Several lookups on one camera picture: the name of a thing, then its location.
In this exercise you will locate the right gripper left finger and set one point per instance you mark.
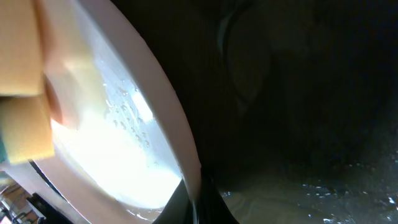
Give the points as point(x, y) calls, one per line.
point(178, 210)

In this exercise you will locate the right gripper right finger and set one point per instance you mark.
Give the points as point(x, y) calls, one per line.
point(210, 206)

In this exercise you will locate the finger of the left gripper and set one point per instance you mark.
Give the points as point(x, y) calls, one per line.
point(46, 212)

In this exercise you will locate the green yellow sponge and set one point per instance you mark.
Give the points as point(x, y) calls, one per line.
point(25, 114)

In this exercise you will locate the pink plate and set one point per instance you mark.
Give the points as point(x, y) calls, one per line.
point(121, 139)

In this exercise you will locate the dark brown serving tray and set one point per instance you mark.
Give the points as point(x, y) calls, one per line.
point(292, 104)

